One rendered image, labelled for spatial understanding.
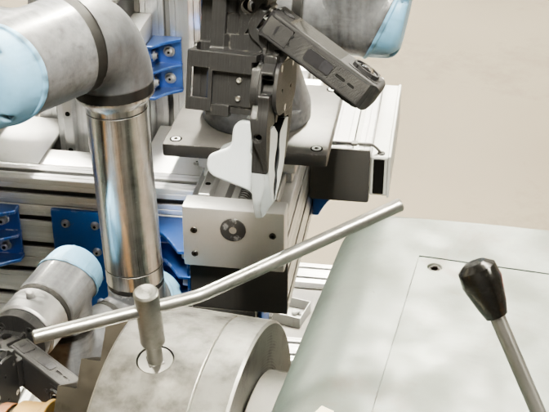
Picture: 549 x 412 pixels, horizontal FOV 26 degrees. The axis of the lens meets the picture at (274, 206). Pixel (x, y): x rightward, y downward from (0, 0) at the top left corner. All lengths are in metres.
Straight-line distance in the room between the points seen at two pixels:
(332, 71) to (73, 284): 0.55
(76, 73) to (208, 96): 0.32
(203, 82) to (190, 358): 0.25
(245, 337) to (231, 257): 0.48
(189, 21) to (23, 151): 0.31
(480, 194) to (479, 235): 2.66
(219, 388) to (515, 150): 3.20
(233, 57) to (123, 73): 0.38
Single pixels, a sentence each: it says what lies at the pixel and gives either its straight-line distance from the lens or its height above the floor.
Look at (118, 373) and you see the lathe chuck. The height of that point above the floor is 1.23.
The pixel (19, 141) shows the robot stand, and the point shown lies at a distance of 1.84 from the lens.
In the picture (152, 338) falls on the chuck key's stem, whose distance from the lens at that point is 1.04.
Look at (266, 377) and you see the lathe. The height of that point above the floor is 1.19.
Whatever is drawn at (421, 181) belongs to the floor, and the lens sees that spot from 3.94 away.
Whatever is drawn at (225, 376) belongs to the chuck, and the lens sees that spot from 1.06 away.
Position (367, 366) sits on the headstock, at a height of 1.26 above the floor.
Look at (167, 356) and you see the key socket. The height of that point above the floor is 1.23.
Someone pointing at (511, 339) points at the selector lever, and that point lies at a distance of 0.93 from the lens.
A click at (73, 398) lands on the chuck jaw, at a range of 1.21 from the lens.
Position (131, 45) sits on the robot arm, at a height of 1.37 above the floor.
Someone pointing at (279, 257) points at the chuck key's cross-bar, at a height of 1.33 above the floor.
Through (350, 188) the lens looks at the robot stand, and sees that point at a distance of 1.79.
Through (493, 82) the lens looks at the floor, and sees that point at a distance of 4.69.
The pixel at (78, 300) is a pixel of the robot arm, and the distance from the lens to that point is 1.44.
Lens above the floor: 1.89
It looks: 30 degrees down
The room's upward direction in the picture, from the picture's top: straight up
